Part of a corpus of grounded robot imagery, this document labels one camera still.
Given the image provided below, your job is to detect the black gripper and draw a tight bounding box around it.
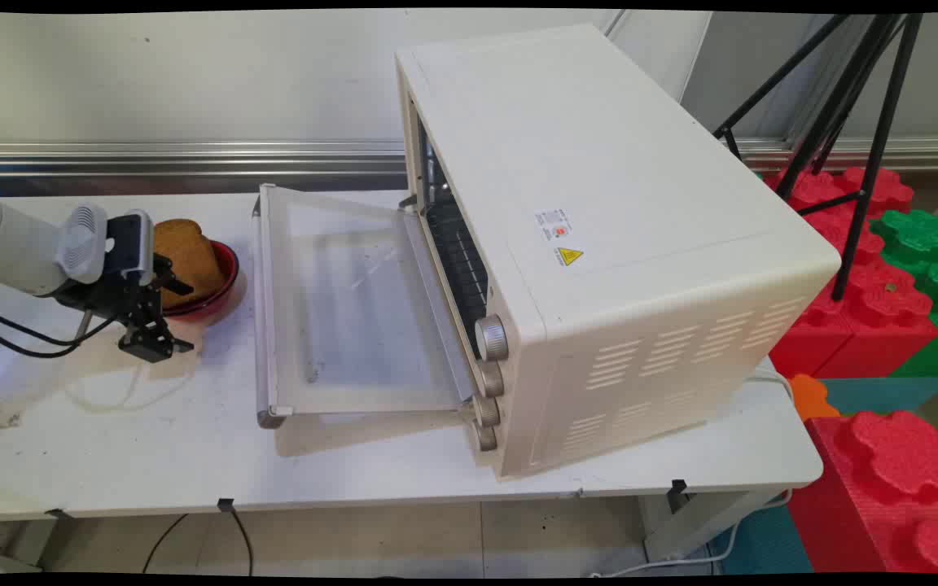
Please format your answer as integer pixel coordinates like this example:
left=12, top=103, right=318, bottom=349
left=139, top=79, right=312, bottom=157
left=55, top=252, right=195, bottom=364

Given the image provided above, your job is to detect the brown toast slice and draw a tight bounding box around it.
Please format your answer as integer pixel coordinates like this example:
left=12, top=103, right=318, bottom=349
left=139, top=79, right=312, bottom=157
left=152, top=218, right=226, bottom=311

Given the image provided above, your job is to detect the red glass bowl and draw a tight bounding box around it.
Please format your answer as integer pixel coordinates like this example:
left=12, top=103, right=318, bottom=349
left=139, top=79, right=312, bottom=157
left=161, top=239, right=240, bottom=319

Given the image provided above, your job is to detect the glass oven door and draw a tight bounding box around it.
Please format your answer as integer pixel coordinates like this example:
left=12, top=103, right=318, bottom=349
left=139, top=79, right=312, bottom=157
left=252, top=183, right=476, bottom=430

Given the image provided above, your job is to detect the white toaster oven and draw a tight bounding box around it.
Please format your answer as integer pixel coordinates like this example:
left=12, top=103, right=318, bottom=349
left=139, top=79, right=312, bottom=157
left=395, top=23, right=842, bottom=479

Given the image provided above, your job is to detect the orange foam piece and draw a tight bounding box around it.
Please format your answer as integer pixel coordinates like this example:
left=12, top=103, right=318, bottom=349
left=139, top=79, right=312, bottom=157
left=787, top=373, right=843, bottom=422

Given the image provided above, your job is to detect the black tripod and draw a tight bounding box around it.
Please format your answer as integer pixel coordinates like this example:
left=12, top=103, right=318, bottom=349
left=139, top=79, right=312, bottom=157
left=712, top=12, right=924, bottom=303

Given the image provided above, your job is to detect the teal foam mat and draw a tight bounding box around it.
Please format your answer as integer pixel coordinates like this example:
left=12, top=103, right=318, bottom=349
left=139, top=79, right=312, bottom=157
left=821, top=376, right=938, bottom=418

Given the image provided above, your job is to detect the large red foam block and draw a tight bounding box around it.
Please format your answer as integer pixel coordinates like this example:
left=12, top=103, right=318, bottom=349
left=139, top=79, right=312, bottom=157
left=787, top=409, right=938, bottom=575

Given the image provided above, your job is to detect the green foam block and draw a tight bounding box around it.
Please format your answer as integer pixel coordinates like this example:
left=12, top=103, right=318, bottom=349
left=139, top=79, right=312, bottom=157
left=870, top=209, right=938, bottom=378

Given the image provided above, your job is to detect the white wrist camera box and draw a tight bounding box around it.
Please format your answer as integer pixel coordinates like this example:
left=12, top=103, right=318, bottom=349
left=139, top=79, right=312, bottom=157
left=104, top=209, right=156, bottom=286

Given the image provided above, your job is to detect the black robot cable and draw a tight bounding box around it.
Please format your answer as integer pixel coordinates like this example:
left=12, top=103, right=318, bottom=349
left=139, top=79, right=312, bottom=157
left=0, top=303, right=121, bottom=360

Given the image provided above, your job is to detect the black floor cable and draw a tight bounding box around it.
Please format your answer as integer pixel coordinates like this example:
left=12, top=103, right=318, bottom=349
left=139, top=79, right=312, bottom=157
left=142, top=509, right=254, bottom=577

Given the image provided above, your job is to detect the white power cable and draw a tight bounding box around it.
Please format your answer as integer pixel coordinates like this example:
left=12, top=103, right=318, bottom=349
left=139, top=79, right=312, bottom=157
left=591, top=362, right=796, bottom=579

